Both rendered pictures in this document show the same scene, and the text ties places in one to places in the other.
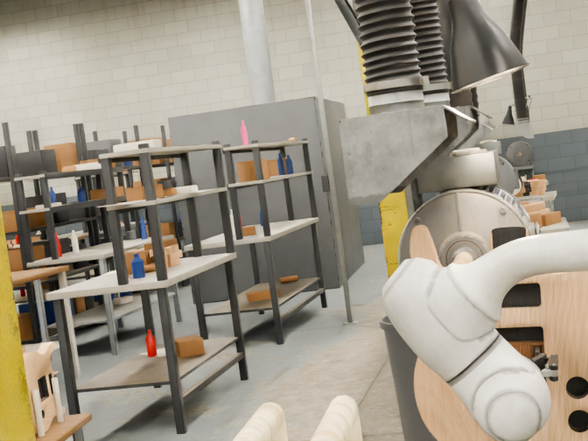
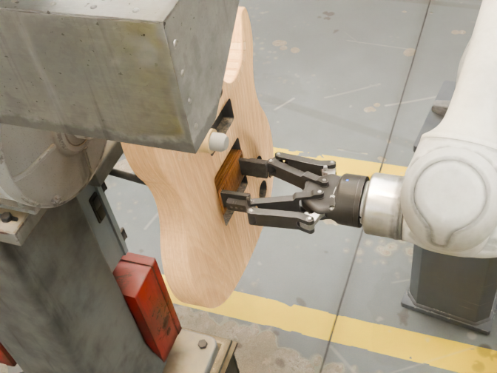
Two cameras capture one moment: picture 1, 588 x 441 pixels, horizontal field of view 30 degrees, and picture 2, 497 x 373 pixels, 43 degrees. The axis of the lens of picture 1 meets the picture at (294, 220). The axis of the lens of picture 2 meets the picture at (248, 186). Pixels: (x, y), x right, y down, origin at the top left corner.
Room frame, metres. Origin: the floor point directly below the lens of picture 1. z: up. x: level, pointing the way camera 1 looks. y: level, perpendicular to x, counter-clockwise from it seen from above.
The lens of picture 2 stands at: (1.63, 0.33, 1.79)
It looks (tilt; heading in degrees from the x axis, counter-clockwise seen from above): 46 degrees down; 285
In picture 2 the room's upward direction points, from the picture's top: 10 degrees counter-clockwise
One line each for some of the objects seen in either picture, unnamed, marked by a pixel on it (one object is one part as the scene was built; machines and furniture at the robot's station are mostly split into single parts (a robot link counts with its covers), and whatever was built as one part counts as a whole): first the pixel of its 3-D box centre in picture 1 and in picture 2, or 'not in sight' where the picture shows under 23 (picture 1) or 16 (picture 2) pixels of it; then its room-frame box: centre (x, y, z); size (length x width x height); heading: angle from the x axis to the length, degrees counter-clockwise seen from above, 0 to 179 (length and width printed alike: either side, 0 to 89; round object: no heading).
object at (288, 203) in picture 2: not in sight; (285, 204); (1.74, -0.29, 1.10); 0.11 x 0.01 x 0.04; 9
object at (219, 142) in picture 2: not in sight; (220, 142); (1.81, -0.26, 1.25); 0.02 x 0.02 x 0.02; 78
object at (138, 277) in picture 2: not in sight; (115, 294); (2.24, -0.52, 0.49); 0.25 x 0.12 x 0.37; 168
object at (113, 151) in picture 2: not in sight; (113, 143); (2.09, -0.51, 1.02); 0.19 x 0.04 x 0.04; 78
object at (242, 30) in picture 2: not in sight; (230, 38); (1.83, -0.48, 1.26); 0.07 x 0.04 x 0.09; 78
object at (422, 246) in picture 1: (432, 253); (153, 140); (1.88, -0.23, 1.28); 0.07 x 0.04 x 0.10; 78
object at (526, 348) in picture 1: (514, 355); (224, 180); (1.84, -0.34, 1.09); 0.10 x 0.03 x 0.05; 78
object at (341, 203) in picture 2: not in sight; (334, 197); (1.67, -0.30, 1.10); 0.09 x 0.08 x 0.07; 168
